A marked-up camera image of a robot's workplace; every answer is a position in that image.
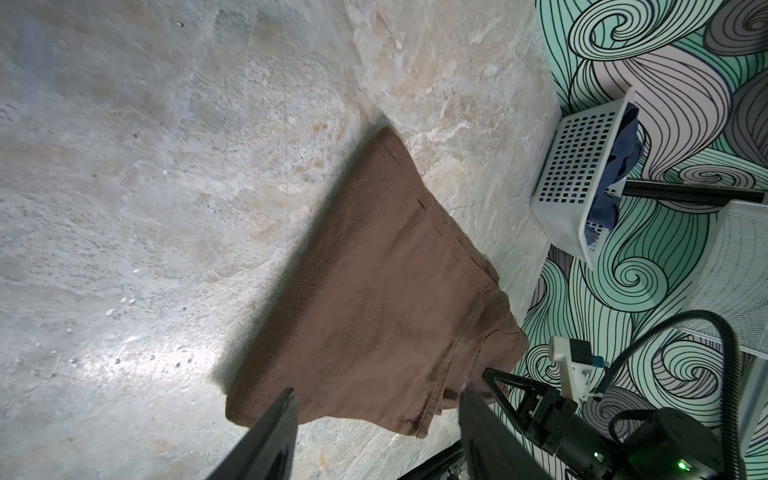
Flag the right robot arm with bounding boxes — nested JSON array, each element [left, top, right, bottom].
[[482, 310, 746, 479]]

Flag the clear acrylic wall holder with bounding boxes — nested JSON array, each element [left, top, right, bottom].
[[687, 201, 767, 359]]

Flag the white plastic laundry basket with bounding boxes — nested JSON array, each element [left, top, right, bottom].
[[531, 88, 639, 269]]

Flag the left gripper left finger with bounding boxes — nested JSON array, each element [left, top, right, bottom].
[[208, 388, 298, 480]]

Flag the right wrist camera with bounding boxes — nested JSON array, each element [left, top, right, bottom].
[[548, 336, 606, 404]]

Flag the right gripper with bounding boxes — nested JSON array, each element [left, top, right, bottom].
[[482, 367, 630, 479]]

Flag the blue denim trousers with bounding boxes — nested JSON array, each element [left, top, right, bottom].
[[584, 103, 644, 245]]

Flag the brown corduroy trousers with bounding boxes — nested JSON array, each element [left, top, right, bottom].
[[225, 128, 529, 438]]

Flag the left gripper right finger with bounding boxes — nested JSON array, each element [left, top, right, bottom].
[[459, 388, 550, 480]]

